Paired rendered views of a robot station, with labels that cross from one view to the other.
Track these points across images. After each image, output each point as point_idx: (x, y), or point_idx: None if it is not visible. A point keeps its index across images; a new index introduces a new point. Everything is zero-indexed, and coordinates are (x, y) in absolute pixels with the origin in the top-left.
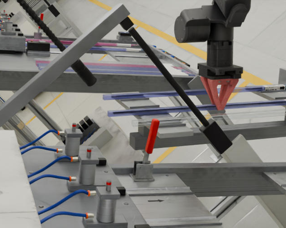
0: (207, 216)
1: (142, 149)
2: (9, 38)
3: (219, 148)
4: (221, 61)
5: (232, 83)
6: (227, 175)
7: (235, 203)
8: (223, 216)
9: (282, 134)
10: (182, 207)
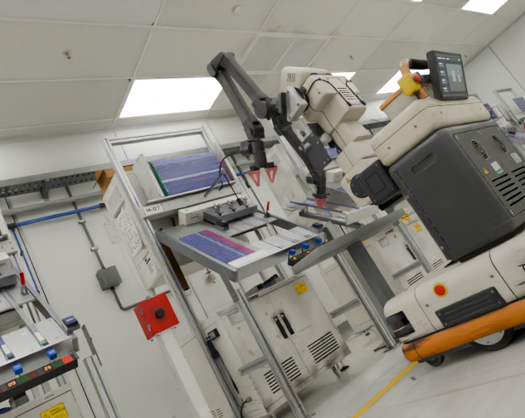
0: (255, 225)
1: (300, 216)
2: None
3: (239, 204)
4: (317, 191)
5: (320, 200)
6: (289, 224)
7: (406, 271)
8: (401, 275)
9: (345, 225)
10: (255, 222)
